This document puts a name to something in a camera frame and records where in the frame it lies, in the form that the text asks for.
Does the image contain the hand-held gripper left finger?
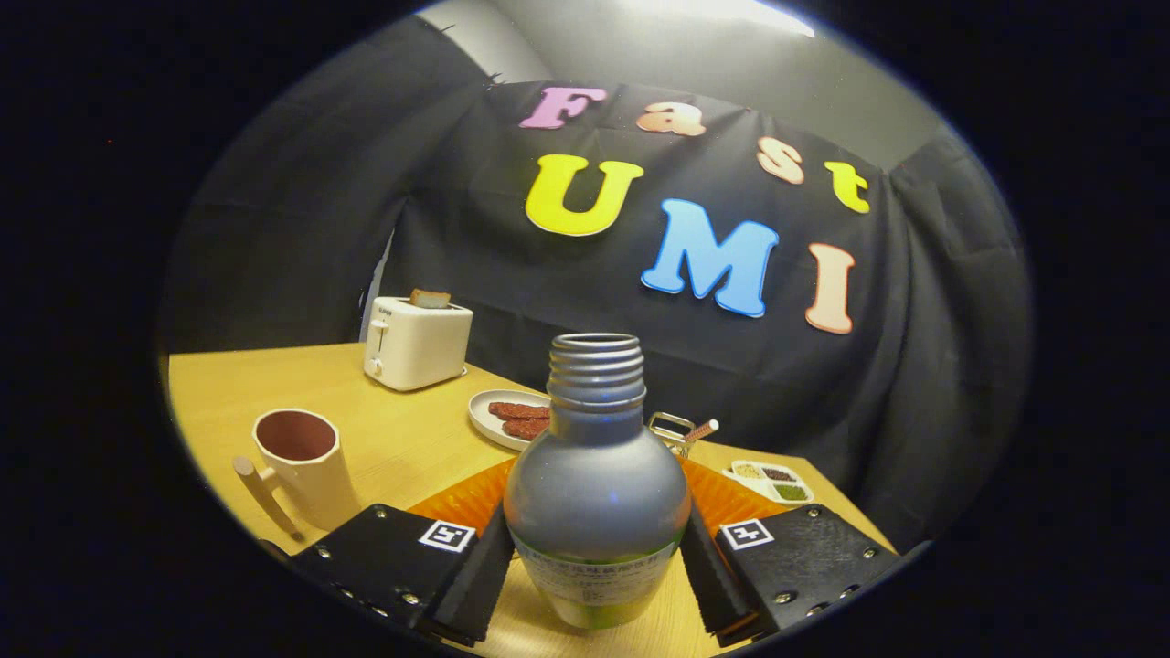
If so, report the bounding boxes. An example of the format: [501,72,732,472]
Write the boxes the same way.
[261,457,517,648]

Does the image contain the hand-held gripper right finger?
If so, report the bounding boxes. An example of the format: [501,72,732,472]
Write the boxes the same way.
[676,457,906,648]

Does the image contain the black backdrop cloth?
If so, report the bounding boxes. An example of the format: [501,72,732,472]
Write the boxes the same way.
[160,14,1034,554]

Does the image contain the white toaster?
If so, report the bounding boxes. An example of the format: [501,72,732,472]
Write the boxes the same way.
[363,296,474,393]

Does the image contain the white divided grain dish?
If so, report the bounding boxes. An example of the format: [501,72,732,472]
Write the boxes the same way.
[722,460,814,506]

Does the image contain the cream cup with wooden handle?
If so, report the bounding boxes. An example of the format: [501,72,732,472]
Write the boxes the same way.
[231,409,362,540]

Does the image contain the wooden table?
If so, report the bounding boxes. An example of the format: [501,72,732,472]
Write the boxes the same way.
[167,343,897,658]

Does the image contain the white oval plate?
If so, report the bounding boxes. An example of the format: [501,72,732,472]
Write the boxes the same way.
[468,390,554,452]

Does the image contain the silver juice bottle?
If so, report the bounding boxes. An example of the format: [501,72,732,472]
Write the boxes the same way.
[503,333,692,630]

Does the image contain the bright ceiling light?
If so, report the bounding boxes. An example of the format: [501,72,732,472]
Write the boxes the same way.
[631,0,816,39]

